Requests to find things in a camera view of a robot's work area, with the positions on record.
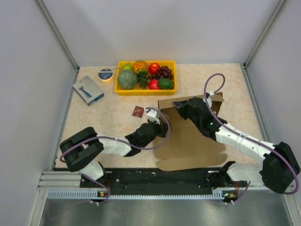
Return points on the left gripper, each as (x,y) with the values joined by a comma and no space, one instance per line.
(162,127)

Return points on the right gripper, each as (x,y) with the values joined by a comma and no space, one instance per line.
(185,104)

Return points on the brown cardboard box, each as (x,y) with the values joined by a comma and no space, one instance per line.
(186,148)

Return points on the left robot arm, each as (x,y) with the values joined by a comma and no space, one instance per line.
(80,150)

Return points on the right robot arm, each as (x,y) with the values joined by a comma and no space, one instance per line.
(276,166)

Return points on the green avocado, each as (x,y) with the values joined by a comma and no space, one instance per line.
(165,83)

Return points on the red card packet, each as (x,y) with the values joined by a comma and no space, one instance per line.
(138,111)

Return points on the red pink fruit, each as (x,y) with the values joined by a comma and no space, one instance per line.
(153,85)

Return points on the purple grape bunch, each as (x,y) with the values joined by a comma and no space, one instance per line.
(163,72)

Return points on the yellow plastic tray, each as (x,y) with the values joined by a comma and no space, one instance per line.
(137,91)

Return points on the red apple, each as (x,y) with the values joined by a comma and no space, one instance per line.
(153,68)

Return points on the green pineapple leaves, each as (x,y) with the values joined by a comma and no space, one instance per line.
(142,78)

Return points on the green netted melon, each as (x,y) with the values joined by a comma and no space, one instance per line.
(127,79)

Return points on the tape roll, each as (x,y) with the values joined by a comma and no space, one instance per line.
(106,75)

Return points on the blue razor package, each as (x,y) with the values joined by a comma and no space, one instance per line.
(88,90)

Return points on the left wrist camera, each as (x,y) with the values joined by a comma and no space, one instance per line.
(152,114)

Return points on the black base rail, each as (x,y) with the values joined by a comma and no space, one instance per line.
(153,181)

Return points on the white slotted cable duct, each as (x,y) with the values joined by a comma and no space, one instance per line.
(95,195)

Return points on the right aluminium frame post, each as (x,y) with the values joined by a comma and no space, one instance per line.
(271,21)

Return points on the aluminium frame post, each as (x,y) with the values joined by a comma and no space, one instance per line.
(271,21)
(57,34)

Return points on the left aluminium frame post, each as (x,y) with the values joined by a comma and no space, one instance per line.
(57,34)

